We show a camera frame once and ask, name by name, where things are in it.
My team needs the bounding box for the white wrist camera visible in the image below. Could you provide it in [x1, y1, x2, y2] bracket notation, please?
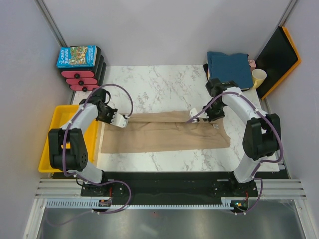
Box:
[187, 108, 209, 123]
[110, 113, 129, 128]

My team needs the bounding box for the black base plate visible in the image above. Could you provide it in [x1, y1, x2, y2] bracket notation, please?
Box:
[81, 172, 258, 205]

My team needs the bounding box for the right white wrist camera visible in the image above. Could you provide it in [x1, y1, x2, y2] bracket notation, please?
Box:
[187, 108, 209, 123]

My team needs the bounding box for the pink box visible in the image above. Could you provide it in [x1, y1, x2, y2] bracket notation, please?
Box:
[248, 59, 256, 71]

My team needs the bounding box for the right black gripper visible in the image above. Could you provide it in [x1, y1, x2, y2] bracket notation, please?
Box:
[200, 100, 225, 122]

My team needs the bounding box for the black pink drawer unit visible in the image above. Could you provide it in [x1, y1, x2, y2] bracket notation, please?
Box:
[59, 47, 107, 92]

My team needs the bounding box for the aluminium frame rail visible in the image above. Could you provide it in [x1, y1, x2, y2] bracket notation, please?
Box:
[34, 179, 83, 199]

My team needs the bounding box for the beige t-shirt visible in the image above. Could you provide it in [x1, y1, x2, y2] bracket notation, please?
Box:
[101, 111, 230, 154]

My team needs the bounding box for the white cable duct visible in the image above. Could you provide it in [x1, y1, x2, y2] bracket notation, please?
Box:
[45, 199, 234, 210]

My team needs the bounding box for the yellow plastic bin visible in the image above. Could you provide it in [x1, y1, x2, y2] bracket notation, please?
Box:
[38, 105, 101, 173]

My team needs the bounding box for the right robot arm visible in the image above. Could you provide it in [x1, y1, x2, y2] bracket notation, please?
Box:
[204, 78, 283, 196]

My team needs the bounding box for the black orange tray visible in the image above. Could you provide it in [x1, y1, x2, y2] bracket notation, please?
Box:
[255, 26, 302, 99]

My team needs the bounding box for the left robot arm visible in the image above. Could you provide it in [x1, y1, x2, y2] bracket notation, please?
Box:
[48, 89, 126, 196]

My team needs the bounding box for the blue treehouse book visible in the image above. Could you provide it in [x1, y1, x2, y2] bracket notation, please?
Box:
[56, 45, 101, 69]

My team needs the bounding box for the yellow mug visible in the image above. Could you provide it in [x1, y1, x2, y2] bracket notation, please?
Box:
[252, 69, 267, 89]

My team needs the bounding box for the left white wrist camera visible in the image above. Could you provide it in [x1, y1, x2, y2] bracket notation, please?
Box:
[110, 113, 129, 128]

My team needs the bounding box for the folded blue t-shirt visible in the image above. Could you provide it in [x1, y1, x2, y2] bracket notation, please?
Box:
[206, 51, 253, 88]

